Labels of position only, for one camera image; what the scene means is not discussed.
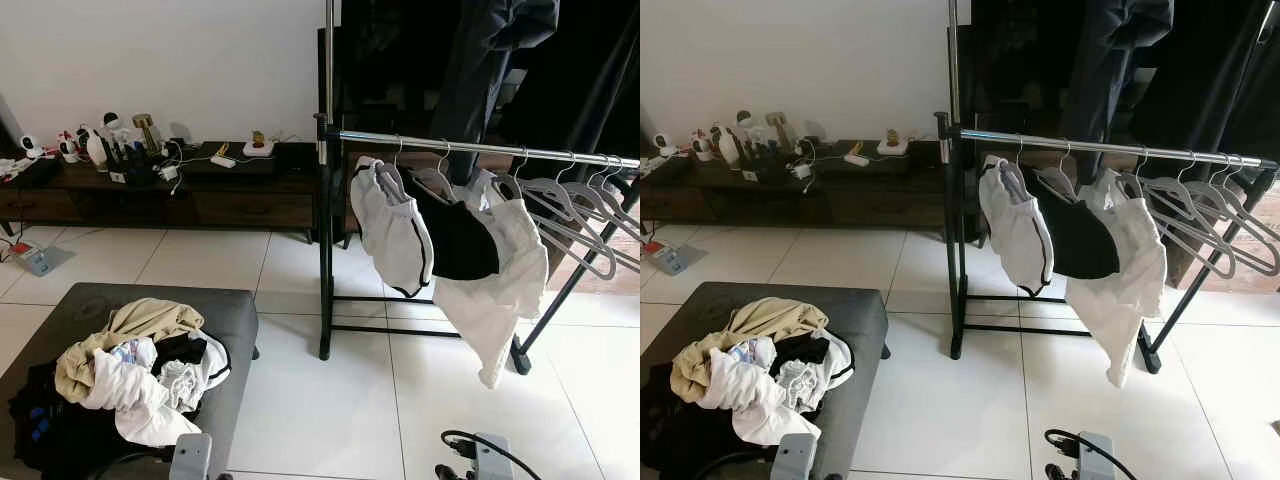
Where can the white black-trimmed shirt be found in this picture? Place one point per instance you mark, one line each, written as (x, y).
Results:
(1012, 235)
(385, 235)

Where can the beige shirt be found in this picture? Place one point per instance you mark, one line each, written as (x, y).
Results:
(775, 318)
(150, 318)

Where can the long white garment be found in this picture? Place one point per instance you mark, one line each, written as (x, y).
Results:
(1120, 300)
(495, 300)

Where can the black garment with blue marks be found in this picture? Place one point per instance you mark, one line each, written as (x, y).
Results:
(70, 445)
(680, 440)

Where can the plain black top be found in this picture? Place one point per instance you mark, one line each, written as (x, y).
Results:
(455, 240)
(1078, 240)

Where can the grey power strip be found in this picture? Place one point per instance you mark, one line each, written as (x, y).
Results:
(38, 262)
(672, 260)

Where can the white crumpled garment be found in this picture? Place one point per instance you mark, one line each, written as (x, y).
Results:
(755, 400)
(135, 400)

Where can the dark wooden low cabinet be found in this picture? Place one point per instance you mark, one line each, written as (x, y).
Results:
(250, 208)
(880, 208)

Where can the white base with gold figure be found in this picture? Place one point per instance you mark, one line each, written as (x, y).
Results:
(892, 147)
(258, 149)

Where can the white oblong adapter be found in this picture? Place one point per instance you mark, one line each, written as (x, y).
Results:
(223, 161)
(856, 158)

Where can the white plug charger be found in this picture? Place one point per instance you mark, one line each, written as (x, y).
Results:
(800, 170)
(168, 172)

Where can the dark navy trousers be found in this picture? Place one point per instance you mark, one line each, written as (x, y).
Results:
(1110, 70)
(490, 70)

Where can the tall black cabinet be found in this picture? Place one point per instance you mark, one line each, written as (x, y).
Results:
(380, 70)
(1010, 70)

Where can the red white toy figure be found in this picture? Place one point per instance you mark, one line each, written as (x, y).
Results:
(68, 148)
(702, 148)

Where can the white figure with black head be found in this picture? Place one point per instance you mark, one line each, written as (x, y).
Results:
(730, 150)
(96, 150)

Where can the gold table ornament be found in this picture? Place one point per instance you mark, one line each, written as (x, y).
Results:
(778, 124)
(146, 125)

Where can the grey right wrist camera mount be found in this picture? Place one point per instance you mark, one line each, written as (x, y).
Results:
(1095, 458)
(492, 458)

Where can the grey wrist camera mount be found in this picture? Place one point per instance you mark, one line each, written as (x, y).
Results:
(492, 458)
(190, 458)
(797, 458)
(1095, 458)

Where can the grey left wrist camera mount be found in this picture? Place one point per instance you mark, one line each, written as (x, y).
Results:
(797, 458)
(190, 458)

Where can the white security camera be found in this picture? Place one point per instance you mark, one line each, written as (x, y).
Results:
(663, 146)
(31, 146)

